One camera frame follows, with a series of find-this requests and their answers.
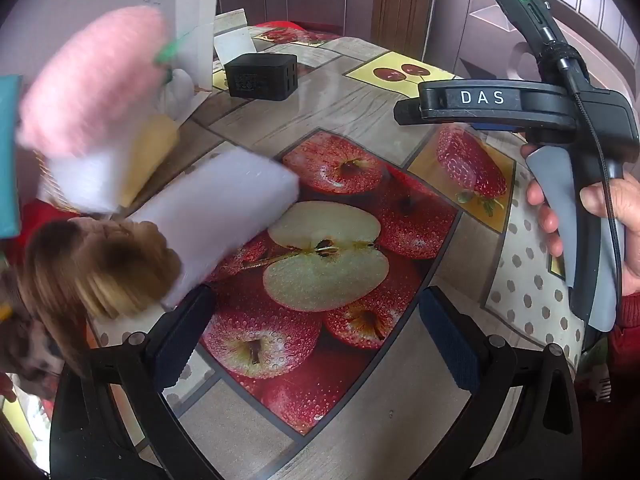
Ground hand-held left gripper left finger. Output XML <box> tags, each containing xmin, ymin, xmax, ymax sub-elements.
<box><xmin>50</xmin><ymin>285</ymin><xmax>221</xmax><ymax>480</ymax></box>

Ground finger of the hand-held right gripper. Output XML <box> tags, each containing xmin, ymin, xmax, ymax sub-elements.
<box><xmin>394</xmin><ymin>98</ymin><xmax>425</xmax><ymax>126</ymax></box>

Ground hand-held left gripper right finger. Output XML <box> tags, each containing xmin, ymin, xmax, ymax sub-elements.
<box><xmin>419</xmin><ymin>287</ymin><xmax>583</xmax><ymax>480</ymax></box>

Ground large white foam block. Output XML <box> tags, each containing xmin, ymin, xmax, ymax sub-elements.
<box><xmin>127</xmin><ymin>147</ymin><xmax>301</xmax><ymax>311</ymax></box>

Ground white cardboard box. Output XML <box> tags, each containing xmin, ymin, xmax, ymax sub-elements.
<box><xmin>170</xmin><ymin>0</ymin><xmax>223</xmax><ymax>92</ymax></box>

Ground person's right forearm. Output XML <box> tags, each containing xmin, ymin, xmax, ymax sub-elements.
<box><xmin>611</xmin><ymin>294</ymin><xmax>640</xmax><ymax>356</ymax></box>

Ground person's right hand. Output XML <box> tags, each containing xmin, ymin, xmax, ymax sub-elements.
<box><xmin>520</xmin><ymin>142</ymin><xmax>640</xmax><ymax>297</ymax></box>

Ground brown patterned plush toy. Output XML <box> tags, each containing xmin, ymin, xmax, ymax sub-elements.
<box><xmin>0</xmin><ymin>220</ymin><xmax>183</xmax><ymax>386</ymax></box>

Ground brown wooden door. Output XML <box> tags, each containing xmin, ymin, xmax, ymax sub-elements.
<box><xmin>372</xmin><ymin>0</ymin><xmax>441</xmax><ymax>61</ymax></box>

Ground black power adapter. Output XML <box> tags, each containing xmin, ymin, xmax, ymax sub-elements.
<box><xmin>224</xmin><ymin>52</ymin><xmax>299</xmax><ymax>102</ymax></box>

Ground yellow sponge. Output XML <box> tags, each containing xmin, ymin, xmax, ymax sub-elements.
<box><xmin>120</xmin><ymin>112</ymin><xmax>181</xmax><ymax>208</ymax></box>

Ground white paper sheet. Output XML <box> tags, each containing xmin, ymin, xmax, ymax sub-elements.
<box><xmin>214</xmin><ymin>8</ymin><xmax>258</xmax><ymax>63</ymax></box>

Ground green plastic strip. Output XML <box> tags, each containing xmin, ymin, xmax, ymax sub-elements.
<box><xmin>154</xmin><ymin>30</ymin><xmax>193</xmax><ymax>67</ymax></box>

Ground pink fluffy pad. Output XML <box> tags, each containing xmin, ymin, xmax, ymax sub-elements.
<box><xmin>15</xmin><ymin>5</ymin><xmax>173</xmax><ymax>156</ymax></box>

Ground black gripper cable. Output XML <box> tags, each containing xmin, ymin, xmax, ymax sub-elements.
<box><xmin>555</xmin><ymin>57</ymin><xmax>626</xmax><ymax>291</ymax></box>

